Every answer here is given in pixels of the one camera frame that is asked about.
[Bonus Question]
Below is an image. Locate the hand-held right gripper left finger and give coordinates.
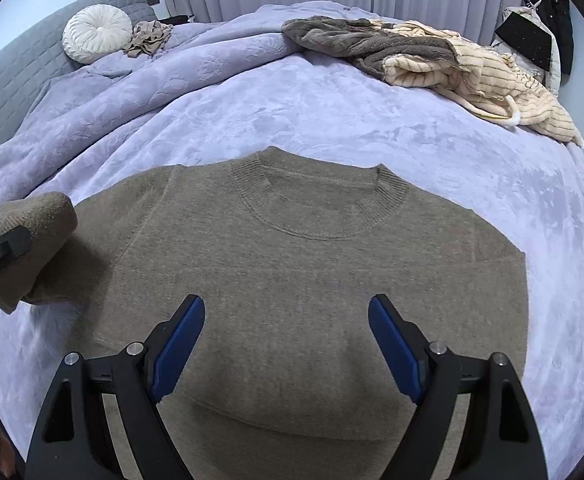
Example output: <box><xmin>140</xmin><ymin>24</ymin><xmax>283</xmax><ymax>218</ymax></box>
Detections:
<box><xmin>24</xmin><ymin>294</ymin><xmax>207</xmax><ymax>480</ymax></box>

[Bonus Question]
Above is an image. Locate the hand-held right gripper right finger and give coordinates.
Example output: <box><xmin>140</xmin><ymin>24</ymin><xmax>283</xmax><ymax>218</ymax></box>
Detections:
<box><xmin>368</xmin><ymin>294</ymin><xmax>550</xmax><ymax>480</ymax></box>

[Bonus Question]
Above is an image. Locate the olive brown knit sweater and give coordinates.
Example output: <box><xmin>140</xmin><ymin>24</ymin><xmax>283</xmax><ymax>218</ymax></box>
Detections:
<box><xmin>0</xmin><ymin>146</ymin><xmax>530</xmax><ymax>480</ymax></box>

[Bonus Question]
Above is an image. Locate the grey quilted headboard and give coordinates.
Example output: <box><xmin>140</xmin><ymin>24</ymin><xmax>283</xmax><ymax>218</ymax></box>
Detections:
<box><xmin>0</xmin><ymin>0</ymin><xmax>160</xmax><ymax>161</ymax></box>

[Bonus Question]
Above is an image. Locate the white round pleated pillow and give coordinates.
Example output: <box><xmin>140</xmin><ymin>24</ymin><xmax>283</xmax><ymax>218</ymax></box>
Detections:
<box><xmin>62</xmin><ymin>5</ymin><xmax>134</xmax><ymax>65</ymax></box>

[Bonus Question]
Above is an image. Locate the lavender plush blanket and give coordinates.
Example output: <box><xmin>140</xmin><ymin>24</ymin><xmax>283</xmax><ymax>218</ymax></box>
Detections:
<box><xmin>0</xmin><ymin>0</ymin><xmax>584</xmax><ymax>480</ymax></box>

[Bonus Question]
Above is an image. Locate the small beige crumpled cloth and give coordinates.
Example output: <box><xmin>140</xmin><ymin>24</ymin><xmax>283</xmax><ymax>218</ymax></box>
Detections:
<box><xmin>122</xmin><ymin>20</ymin><xmax>173</xmax><ymax>58</ymax></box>

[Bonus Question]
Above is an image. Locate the cream striped fleece garment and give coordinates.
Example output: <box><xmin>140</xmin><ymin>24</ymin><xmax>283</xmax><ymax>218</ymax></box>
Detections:
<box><xmin>367</xmin><ymin>19</ymin><xmax>584</xmax><ymax>150</ymax></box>

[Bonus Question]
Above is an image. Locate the white padded garment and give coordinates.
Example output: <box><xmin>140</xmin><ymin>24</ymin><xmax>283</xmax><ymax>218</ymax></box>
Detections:
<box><xmin>502</xmin><ymin>6</ymin><xmax>562</xmax><ymax>97</ymax></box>

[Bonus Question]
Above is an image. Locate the grey brown fleece garment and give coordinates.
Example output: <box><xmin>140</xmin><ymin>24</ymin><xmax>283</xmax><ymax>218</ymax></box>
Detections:
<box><xmin>282</xmin><ymin>16</ymin><xmax>460</xmax><ymax>83</ymax></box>

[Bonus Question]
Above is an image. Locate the black sparkly fabric item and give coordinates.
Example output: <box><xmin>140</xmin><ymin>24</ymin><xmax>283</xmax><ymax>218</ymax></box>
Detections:
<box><xmin>494</xmin><ymin>10</ymin><xmax>555</xmax><ymax>71</ymax></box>

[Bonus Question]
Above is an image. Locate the black hanging garment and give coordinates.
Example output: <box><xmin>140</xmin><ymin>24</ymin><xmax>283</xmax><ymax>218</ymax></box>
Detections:
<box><xmin>522</xmin><ymin>0</ymin><xmax>572</xmax><ymax>86</ymax></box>

